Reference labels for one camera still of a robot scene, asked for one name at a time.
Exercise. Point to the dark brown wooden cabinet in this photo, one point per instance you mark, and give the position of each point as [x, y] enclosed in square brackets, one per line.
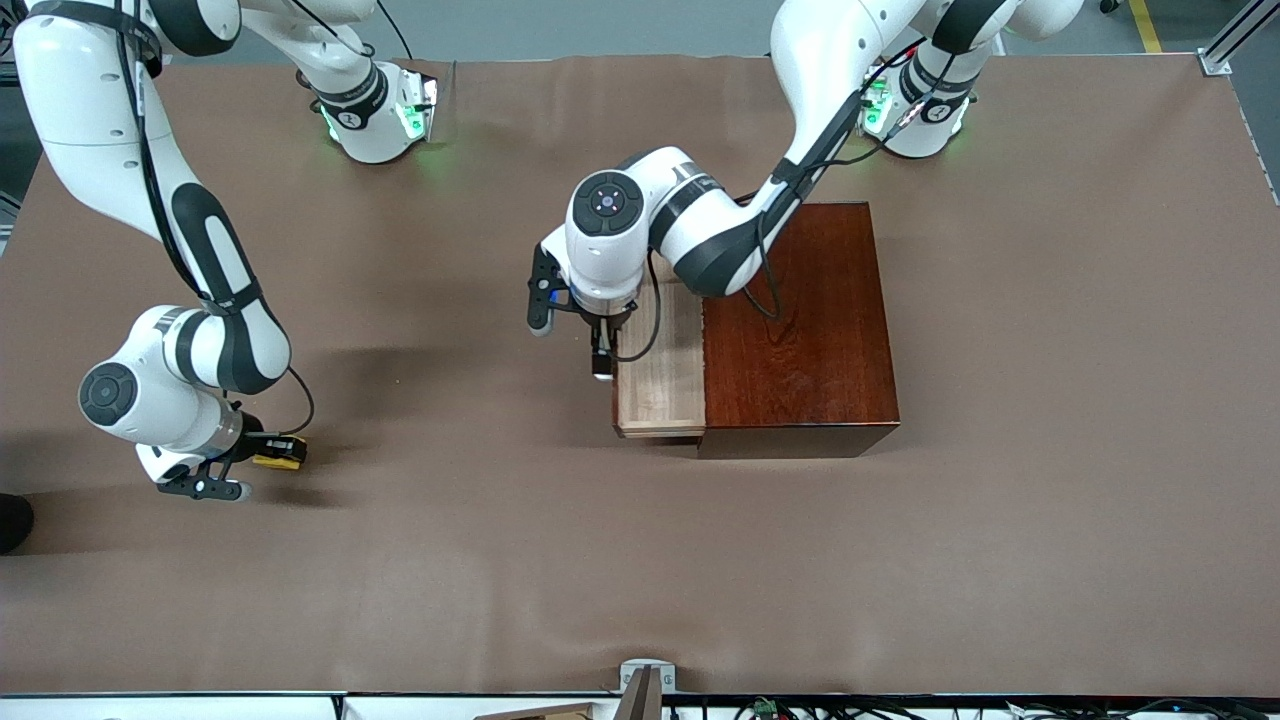
[820, 360]

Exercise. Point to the brown cardboard piece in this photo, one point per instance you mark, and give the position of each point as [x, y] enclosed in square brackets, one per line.
[550, 713]

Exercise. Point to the grey metal clamp bracket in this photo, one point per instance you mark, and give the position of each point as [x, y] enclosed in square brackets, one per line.
[645, 690]

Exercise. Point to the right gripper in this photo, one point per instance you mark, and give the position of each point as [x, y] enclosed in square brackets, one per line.
[253, 438]

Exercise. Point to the brown table cover mat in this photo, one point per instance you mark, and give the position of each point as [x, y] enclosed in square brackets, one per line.
[400, 560]

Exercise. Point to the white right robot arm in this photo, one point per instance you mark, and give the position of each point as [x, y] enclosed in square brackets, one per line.
[90, 100]

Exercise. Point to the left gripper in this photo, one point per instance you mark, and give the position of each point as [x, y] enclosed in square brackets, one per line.
[603, 331]

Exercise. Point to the black round object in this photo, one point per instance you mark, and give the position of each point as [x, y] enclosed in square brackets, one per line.
[12, 522]

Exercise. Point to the yellow block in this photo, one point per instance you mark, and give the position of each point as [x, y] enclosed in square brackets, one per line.
[280, 463]

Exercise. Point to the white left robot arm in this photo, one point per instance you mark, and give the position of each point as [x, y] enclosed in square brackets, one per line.
[700, 220]

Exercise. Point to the aluminium frame profile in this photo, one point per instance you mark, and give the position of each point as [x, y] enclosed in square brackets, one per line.
[1240, 30]

